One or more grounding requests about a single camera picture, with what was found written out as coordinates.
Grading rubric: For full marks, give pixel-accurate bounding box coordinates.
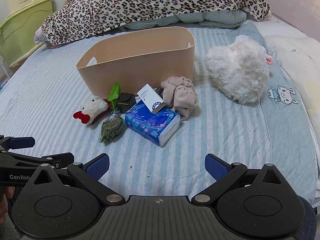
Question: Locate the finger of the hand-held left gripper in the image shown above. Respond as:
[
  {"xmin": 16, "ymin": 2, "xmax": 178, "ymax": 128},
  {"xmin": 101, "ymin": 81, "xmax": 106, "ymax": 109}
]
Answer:
[
  {"xmin": 0, "ymin": 135, "xmax": 36, "ymax": 153},
  {"xmin": 15, "ymin": 152, "xmax": 75, "ymax": 174}
]

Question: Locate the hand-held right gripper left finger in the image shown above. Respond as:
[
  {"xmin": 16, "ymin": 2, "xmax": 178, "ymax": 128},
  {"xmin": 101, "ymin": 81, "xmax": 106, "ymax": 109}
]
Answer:
[{"xmin": 25, "ymin": 153, "xmax": 126, "ymax": 207}]

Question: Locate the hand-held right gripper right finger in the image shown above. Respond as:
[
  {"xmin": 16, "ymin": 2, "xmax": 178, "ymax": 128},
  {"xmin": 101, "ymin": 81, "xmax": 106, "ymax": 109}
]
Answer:
[{"xmin": 191, "ymin": 153, "xmax": 290, "ymax": 207}]

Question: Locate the person's left hand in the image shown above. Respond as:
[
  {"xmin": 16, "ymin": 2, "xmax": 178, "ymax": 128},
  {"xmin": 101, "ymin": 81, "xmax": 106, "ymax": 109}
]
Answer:
[{"xmin": 0, "ymin": 186, "xmax": 15, "ymax": 224}]

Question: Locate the bag of dried green herbs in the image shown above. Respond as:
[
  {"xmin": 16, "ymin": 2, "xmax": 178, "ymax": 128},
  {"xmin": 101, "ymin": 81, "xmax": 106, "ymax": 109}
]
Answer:
[{"xmin": 99, "ymin": 107, "xmax": 124, "ymax": 143}]

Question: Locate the grey fleece clothing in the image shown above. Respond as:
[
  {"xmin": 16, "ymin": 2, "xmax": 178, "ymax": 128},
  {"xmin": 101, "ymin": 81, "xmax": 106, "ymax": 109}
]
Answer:
[{"xmin": 0, "ymin": 215, "xmax": 22, "ymax": 240}]

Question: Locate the white plush toy red bow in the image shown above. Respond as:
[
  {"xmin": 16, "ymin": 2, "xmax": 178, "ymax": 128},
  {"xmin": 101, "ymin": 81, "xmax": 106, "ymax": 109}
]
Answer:
[{"xmin": 73, "ymin": 96, "xmax": 110, "ymax": 125}]

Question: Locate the blue patterned tissue pack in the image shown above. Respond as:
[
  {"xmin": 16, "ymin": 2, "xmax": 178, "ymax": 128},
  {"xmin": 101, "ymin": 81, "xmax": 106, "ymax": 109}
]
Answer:
[{"xmin": 124, "ymin": 102, "xmax": 181, "ymax": 147}]

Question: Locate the small black box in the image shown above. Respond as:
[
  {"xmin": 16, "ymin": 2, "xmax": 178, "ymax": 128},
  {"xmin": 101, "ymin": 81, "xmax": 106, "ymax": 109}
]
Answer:
[{"xmin": 117, "ymin": 93, "xmax": 137, "ymax": 114}]

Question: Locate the blue striped bed sheet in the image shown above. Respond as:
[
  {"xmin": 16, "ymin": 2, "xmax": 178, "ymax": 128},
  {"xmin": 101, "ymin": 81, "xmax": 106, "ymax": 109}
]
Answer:
[{"xmin": 0, "ymin": 20, "xmax": 316, "ymax": 202}]

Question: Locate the green snack packet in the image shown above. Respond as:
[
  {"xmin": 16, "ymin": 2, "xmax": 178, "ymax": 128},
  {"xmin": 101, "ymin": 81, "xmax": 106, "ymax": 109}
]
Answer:
[{"xmin": 107, "ymin": 82, "xmax": 122, "ymax": 108}]

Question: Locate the beige crumpled cloth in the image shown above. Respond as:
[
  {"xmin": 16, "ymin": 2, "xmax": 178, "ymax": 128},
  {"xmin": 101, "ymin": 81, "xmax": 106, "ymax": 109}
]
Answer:
[{"xmin": 160, "ymin": 76, "xmax": 199, "ymax": 122}]

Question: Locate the small white cardboard box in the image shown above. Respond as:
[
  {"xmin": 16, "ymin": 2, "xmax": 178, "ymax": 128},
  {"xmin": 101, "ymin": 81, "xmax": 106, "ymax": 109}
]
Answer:
[{"xmin": 137, "ymin": 84, "xmax": 166, "ymax": 114}]

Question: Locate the white fluffy plush toy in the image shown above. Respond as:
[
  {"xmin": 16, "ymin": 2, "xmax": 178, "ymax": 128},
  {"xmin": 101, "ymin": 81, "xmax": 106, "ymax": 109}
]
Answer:
[{"xmin": 203, "ymin": 35, "xmax": 271, "ymax": 105}]

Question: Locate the person's jeans leg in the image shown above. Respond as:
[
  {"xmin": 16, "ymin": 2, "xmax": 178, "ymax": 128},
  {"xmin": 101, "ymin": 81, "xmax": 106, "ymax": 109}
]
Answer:
[{"xmin": 296, "ymin": 196, "xmax": 317, "ymax": 240}]

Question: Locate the pink cloth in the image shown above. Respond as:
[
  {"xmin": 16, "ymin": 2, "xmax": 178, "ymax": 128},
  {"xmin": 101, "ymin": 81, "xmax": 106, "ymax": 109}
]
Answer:
[{"xmin": 34, "ymin": 27, "xmax": 45, "ymax": 43}]

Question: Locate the green cabinet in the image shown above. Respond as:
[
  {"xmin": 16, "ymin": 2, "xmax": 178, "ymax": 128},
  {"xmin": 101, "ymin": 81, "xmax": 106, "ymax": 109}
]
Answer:
[{"xmin": 0, "ymin": 0, "xmax": 53, "ymax": 68}]

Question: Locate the beige storage bin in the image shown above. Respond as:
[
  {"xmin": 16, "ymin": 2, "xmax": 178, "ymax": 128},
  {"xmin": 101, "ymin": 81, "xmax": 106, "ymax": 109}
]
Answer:
[{"xmin": 76, "ymin": 26, "xmax": 195, "ymax": 102}]

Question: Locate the white quilt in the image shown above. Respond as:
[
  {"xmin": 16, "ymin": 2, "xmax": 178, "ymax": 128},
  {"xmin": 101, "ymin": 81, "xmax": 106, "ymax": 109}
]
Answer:
[{"xmin": 260, "ymin": 17, "xmax": 320, "ymax": 140}]

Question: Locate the pale green quilt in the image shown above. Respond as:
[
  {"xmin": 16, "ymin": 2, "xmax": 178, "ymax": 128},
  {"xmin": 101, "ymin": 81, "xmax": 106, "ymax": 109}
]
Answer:
[{"xmin": 124, "ymin": 9, "xmax": 248, "ymax": 30}]

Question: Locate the leopard print blanket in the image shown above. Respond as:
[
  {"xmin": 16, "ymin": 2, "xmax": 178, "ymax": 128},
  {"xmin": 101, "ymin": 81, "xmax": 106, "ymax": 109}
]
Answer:
[{"xmin": 40, "ymin": 0, "xmax": 271, "ymax": 44}]

